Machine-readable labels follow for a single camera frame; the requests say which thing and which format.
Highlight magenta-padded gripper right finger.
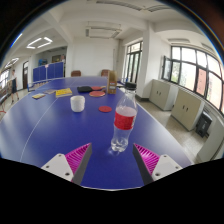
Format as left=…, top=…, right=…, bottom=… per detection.
left=132, top=142, right=184, bottom=186

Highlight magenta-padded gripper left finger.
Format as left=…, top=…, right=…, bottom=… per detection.
left=40, top=142, right=93, bottom=186

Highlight clear red-labelled water bottle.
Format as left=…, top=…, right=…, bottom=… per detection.
left=110, top=81, right=139, bottom=154

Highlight black bin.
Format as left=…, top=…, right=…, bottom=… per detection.
left=194, top=110, right=213, bottom=138

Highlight white two-door cabinet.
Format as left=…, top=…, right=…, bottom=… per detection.
left=148, top=78, right=179, bottom=112
left=170, top=88, right=205, bottom=132

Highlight white cup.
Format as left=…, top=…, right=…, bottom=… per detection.
left=69, top=95, right=86, bottom=113

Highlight small yellow-blue book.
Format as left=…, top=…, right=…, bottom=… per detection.
left=31, top=93, right=46, bottom=100

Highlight yellow book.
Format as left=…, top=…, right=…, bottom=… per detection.
left=54, top=87, right=74, bottom=99

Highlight flat round red coaster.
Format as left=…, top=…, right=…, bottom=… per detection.
left=98, top=105, right=113, bottom=114

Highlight thin grey booklet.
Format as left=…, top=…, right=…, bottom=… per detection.
left=43, top=88, right=58, bottom=95

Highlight black paddle case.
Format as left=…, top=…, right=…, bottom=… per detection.
left=76, top=85, right=94, bottom=94

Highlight red table tennis paddle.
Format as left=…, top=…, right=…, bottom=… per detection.
left=90, top=85, right=107, bottom=92
left=88, top=90, right=106, bottom=98

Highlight person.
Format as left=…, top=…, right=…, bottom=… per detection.
left=9, top=68, right=20, bottom=104

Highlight blue chair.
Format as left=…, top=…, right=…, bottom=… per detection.
left=117, top=77, right=130, bottom=88

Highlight blue folded partition panels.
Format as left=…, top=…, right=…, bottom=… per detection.
left=32, top=61, right=65, bottom=84

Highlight brown cardboard box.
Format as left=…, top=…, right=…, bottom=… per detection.
left=106, top=70, right=118, bottom=95

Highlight ceiling light panels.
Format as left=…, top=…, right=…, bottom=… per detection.
left=4, top=32, right=54, bottom=69

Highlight ceiling air conditioner unit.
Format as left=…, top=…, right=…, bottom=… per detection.
left=85, top=26, right=123, bottom=40

